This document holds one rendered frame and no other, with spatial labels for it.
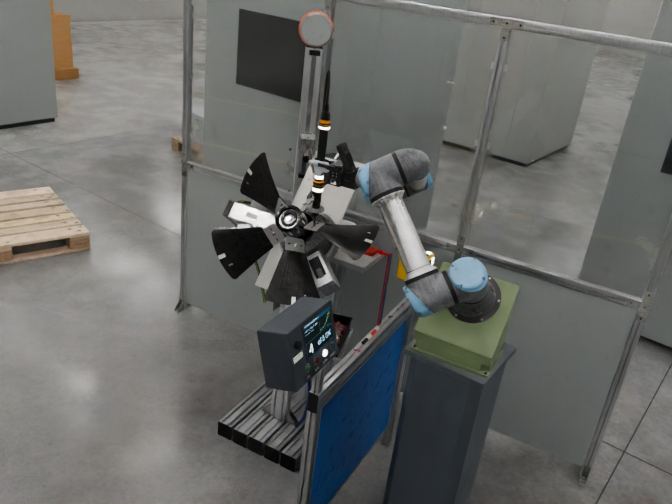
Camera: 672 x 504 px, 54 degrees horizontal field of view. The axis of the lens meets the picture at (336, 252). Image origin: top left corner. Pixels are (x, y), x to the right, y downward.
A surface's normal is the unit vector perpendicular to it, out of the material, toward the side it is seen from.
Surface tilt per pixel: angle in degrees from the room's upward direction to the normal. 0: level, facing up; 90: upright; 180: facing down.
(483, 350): 44
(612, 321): 90
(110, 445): 0
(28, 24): 90
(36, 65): 90
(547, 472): 0
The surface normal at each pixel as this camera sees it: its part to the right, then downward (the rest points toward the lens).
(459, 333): -0.25, -0.41
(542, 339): -0.48, 0.33
